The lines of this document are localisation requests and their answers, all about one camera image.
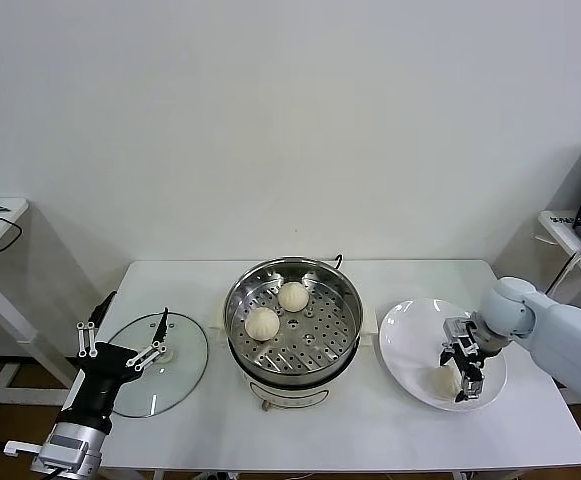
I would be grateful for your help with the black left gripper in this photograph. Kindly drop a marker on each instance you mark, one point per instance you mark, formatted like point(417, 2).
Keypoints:
point(97, 380)

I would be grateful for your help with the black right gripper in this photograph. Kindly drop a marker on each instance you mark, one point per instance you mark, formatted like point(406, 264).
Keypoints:
point(471, 359)

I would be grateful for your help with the white steamed baozi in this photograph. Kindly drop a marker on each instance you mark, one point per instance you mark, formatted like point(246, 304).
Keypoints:
point(262, 324)
point(292, 296)
point(442, 382)

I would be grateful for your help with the glass pot lid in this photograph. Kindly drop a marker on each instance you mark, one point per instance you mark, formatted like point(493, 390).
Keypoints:
point(180, 380)

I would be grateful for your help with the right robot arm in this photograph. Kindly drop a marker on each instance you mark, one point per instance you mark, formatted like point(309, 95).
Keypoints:
point(560, 330)

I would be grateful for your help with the steel perforated steamer basket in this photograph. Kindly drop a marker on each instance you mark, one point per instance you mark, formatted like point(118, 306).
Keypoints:
point(310, 345)

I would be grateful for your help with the white round plate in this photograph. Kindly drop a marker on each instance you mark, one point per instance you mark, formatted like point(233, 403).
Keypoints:
point(410, 350)

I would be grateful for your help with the white side table with laptop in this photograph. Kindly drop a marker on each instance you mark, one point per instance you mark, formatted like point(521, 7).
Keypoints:
point(552, 232)

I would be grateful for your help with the white label with black text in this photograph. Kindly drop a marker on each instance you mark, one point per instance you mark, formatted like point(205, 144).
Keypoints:
point(562, 218)

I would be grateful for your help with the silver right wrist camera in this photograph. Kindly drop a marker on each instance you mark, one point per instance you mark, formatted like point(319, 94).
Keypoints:
point(457, 329)

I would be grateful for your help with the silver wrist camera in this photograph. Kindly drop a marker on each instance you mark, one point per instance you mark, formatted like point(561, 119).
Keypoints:
point(457, 329)
point(65, 447)

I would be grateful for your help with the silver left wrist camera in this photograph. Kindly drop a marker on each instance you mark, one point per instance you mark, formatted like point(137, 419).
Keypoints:
point(65, 447)

